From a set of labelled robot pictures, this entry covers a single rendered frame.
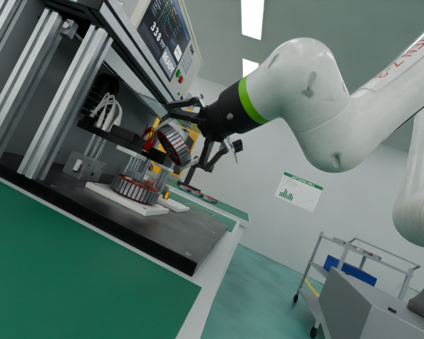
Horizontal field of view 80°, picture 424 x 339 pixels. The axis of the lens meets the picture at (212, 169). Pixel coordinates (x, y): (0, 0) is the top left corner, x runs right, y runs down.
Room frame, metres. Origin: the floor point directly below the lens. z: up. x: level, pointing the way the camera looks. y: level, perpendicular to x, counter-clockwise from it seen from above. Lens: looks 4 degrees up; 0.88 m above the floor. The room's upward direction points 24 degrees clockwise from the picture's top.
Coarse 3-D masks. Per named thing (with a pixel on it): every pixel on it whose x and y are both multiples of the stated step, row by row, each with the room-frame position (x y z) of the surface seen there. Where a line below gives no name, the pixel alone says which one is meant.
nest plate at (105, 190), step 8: (88, 184) 0.55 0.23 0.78; (96, 184) 0.56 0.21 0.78; (104, 184) 0.60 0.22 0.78; (104, 192) 0.54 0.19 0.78; (112, 192) 0.55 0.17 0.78; (120, 200) 0.53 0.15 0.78; (128, 200) 0.54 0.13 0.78; (136, 208) 0.52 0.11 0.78; (144, 208) 0.53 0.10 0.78; (152, 208) 0.57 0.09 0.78; (160, 208) 0.62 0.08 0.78
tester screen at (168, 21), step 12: (156, 0) 0.57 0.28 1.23; (168, 0) 0.61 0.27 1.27; (156, 12) 0.59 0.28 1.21; (168, 12) 0.64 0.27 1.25; (168, 24) 0.66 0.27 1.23; (180, 24) 0.72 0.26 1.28; (144, 36) 0.59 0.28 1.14; (168, 36) 0.69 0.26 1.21; (180, 36) 0.75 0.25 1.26; (168, 48) 0.71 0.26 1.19; (180, 48) 0.78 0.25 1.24
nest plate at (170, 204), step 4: (160, 196) 0.85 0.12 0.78; (160, 200) 0.77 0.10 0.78; (164, 200) 0.79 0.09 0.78; (168, 200) 0.84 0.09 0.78; (172, 200) 0.89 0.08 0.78; (164, 204) 0.77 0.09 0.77; (168, 204) 0.76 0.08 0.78; (172, 204) 0.78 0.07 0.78; (176, 204) 0.83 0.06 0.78; (180, 204) 0.88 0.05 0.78; (168, 208) 0.76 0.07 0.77; (172, 208) 0.76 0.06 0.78; (176, 208) 0.76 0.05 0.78; (180, 208) 0.79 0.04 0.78; (184, 208) 0.83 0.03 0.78; (188, 208) 0.89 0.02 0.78
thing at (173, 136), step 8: (160, 128) 0.61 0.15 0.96; (168, 128) 0.60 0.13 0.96; (160, 136) 0.62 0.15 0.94; (168, 136) 0.59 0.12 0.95; (176, 136) 0.59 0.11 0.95; (168, 144) 0.60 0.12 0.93; (176, 144) 0.59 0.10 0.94; (184, 144) 0.60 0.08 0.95; (168, 152) 0.67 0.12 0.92; (176, 152) 0.60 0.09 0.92; (184, 152) 0.60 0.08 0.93; (176, 160) 0.64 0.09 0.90; (184, 160) 0.62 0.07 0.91
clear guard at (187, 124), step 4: (164, 104) 0.80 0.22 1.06; (164, 108) 0.86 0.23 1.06; (176, 120) 0.97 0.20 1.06; (180, 120) 0.94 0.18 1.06; (184, 120) 0.91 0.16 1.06; (180, 124) 1.02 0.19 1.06; (184, 124) 0.98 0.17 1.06; (188, 124) 0.95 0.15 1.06; (192, 124) 0.91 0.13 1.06; (196, 124) 0.89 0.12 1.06; (188, 128) 1.02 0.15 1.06; (192, 128) 0.99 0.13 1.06; (196, 128) 0.96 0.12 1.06; (196, 132) 1.03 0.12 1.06; (200, 132) 0.99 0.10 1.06; (228, 140) 0.82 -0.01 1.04; (232, 152) 0.92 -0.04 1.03; (236, 160) 0.92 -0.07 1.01
